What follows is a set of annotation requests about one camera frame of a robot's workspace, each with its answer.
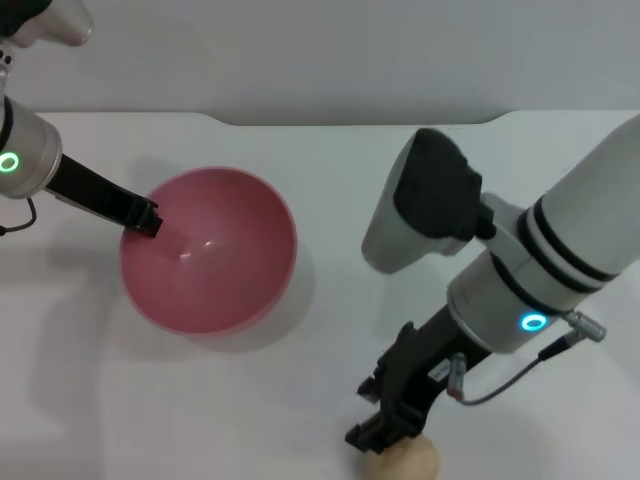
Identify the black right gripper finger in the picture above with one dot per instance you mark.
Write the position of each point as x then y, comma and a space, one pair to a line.
387, 430
395, 365

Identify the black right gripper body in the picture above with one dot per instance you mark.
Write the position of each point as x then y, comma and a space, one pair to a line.
440, 355

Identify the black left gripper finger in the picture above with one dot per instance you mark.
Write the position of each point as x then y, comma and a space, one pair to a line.
147, 220

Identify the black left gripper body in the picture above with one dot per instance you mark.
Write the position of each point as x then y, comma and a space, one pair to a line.
95, 192

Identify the round egg yolk pastry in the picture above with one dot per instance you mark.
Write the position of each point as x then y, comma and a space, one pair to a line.
415, 460

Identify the pink bowl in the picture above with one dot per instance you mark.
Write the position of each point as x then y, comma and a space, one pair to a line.
225, 280

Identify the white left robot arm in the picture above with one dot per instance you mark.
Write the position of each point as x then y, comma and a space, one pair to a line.
30, 150

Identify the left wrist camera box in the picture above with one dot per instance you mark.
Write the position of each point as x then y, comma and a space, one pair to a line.
65, 22

